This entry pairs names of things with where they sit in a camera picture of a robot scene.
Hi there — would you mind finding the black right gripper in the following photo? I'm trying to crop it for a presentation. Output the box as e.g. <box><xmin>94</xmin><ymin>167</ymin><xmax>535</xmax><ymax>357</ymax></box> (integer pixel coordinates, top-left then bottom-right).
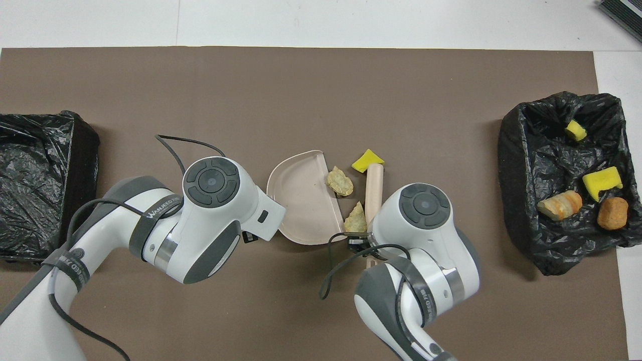
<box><xmin>346</xmin><ymin>234</ymin><xmax>372</xmax><ymax>252</ymax></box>

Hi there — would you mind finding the beige hand brush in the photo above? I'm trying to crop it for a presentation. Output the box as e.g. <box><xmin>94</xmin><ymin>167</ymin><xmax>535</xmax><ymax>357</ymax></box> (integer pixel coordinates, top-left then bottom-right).
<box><xmin>364</xmin><ymin>163</ymin><xmax>385</xmax><ymax>266</ymax></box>

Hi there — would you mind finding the beige plastic dustpan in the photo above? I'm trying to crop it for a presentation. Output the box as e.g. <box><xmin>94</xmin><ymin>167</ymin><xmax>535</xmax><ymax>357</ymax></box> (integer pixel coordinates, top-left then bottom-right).
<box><xmin>266</xmin><ymin>149</ymin><xmax>347</xmax><ymax>246</ymax></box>

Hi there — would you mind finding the yellow sponge wedge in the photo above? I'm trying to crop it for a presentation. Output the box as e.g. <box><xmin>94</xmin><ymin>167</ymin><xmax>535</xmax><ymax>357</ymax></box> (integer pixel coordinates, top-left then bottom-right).
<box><xmin>351</xmin><ymin>148</ymin><xmax>386</xmax><ymax>173</ymax></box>

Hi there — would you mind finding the yellow sponge piece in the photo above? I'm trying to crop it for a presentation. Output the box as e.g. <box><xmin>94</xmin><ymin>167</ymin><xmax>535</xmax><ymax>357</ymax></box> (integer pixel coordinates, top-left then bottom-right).
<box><xmin>565</xmin><ymin>119</ymin><xmax>587</xmax><ymax>142</ymax></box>
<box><xmin>582</xmin><ymin>166</ymin><xmax>623</xmax><ymax>203</ymax></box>

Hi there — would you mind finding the brown bread roll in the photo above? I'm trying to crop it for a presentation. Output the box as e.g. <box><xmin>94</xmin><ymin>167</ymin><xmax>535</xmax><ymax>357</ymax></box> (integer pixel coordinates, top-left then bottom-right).
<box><xmin>597</xmin><ymin>197</ymin><xmax>629</xmax><ymax>231</ymax></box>

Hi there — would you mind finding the black bag lined bin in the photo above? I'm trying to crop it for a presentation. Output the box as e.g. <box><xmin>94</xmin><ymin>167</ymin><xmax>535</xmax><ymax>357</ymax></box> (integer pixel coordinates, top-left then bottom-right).
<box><xmin>498</xmin><ymin>91</ymin><xmax>642</xmax><ymax>276</ymax></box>
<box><xmin>0</xmin><ymin>110</ymin><xmax>101</xmax><ymax>261</ymax></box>

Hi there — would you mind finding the brown table mat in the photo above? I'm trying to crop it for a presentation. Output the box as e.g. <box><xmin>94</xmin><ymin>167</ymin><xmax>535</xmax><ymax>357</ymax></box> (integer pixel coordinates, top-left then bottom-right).
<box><xmin>0</xmin><ymin>47</ymin><xmax>629</xmax><ymax>361</ymax></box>

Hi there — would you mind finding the dark ribbed panel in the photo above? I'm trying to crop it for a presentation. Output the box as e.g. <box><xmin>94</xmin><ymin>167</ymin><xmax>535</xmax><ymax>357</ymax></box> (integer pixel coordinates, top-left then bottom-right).
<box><xmin>597</xmin><ymin>0</ymin><xmax>642</xmax><ymax>44</ymax></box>

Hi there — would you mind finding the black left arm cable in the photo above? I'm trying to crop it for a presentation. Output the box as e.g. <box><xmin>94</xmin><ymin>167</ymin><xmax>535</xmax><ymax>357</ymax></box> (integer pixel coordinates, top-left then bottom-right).
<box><xmin>48</xmin><ymin>134</ymin><xmax>226</xmax><ymax>361</ymax></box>

